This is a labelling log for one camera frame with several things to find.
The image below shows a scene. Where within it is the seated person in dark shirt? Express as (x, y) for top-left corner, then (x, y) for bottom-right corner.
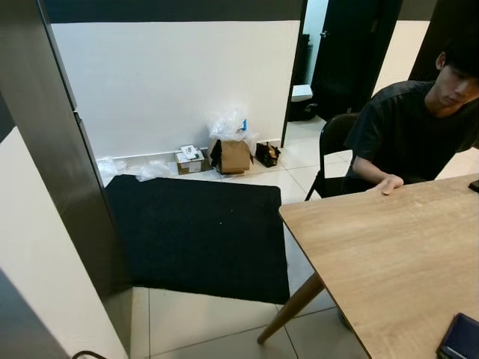
(341, 33), (479, 197)

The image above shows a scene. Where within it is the wooden table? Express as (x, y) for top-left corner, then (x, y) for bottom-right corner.
(257, 173), (479, 359)

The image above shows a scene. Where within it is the black chair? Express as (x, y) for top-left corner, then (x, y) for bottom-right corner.
(305, 112), (361, 202)

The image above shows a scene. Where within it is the dark blue wallet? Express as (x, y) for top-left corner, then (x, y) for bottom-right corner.
(436, 313), (479, 359)

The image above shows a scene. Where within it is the small black bag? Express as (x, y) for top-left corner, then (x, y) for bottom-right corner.
(254, 141), (282, 168)

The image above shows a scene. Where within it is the brown cardboard box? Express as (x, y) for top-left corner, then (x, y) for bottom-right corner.
(209, 138), (253, 176)

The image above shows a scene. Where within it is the clear plastic bag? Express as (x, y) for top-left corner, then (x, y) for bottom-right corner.
(208, 108), (252, 144)

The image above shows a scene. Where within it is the black floor mat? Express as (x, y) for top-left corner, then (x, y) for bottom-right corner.
(104, 174), (291, 306)

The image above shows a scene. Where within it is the clear plastic wrap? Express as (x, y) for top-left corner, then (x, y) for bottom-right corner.
(95, 156), (129, 187)
(134, 160), (177, 183)

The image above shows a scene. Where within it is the dark door panel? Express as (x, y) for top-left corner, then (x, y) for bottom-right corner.
(0, 0), (134, 300)

